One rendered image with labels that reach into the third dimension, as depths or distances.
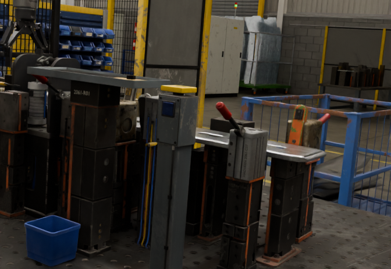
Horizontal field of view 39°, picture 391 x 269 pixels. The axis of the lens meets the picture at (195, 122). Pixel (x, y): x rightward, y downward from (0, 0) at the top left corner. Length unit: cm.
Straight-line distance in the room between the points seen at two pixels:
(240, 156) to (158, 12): 362
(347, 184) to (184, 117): 216
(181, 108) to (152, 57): 363
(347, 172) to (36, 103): 203
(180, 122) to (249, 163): 21
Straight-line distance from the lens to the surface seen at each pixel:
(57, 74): 142
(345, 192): 330
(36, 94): 174
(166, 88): 123
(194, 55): 529
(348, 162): 326
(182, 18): 511
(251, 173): 133
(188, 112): 123
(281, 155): 140
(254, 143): 131
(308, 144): 162
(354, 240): 179
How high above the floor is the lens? 125
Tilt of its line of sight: 8 degrees down
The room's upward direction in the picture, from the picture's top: 4 degrees clockwise
